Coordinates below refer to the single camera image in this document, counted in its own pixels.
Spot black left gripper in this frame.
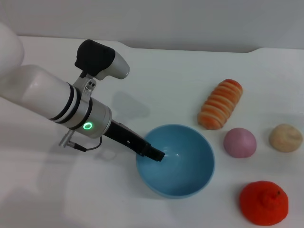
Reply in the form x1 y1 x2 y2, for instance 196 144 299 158
103 120 166 163

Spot blue bowl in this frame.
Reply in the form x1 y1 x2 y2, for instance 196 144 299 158
135 123 215 199

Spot orange striped bread roll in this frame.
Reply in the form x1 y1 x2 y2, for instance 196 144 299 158
197 78 244 131

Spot red orange tangerine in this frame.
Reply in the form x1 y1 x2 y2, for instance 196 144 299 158
239 180 290 226

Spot beige round bun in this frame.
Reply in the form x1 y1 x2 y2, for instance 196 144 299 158
268 123 303 152

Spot left arm cable with plug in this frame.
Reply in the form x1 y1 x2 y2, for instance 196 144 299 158
58 130 103 152

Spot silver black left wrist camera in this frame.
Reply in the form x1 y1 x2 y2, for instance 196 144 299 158
74 39 131 83

